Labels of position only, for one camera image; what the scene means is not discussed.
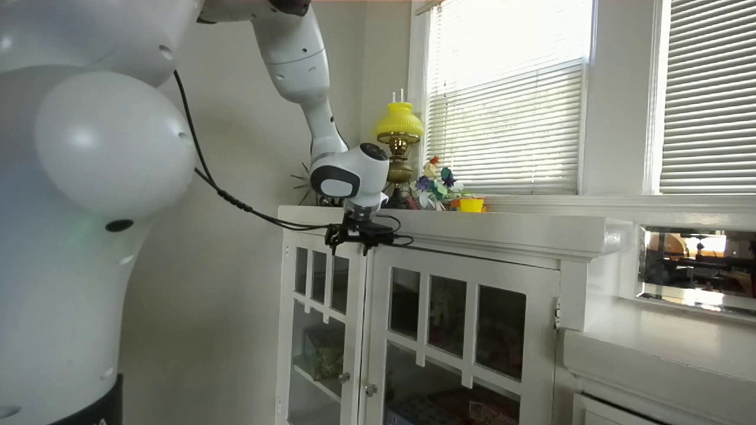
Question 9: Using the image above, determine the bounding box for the mirrored wall panel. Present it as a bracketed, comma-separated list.
[636, 225, 756, 318]

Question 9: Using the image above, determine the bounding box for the yellow shade brass oil lamp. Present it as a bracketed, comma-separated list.
[373, 87, 425, 211]

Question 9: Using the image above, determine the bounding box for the white glass-paned cabinet door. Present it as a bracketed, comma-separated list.
[361, 243, 564, 425]
[276, 232, 372, 425]

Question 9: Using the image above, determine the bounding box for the white window frame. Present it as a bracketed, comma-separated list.
[407, 0, 756, 212]

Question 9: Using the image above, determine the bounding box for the metal starburst ornament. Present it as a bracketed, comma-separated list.
[288, 163, 316, 208]

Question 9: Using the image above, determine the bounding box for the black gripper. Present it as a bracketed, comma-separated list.
[323, 205, 399, 258]

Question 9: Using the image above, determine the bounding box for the narrow white window blind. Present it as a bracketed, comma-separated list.
[658, 0, 756, 197]

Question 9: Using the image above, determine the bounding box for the colourful ceramic figurine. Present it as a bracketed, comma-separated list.
[407, 154, 464, 212]

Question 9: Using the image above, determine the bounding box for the green printed box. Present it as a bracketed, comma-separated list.
[302, 323, 348, 383]

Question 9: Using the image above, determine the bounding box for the white display cabinet body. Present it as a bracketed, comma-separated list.
[275, 202, 639, 425]

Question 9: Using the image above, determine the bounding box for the wide white window blind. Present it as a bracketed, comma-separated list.
[425, 0, 595, 197]

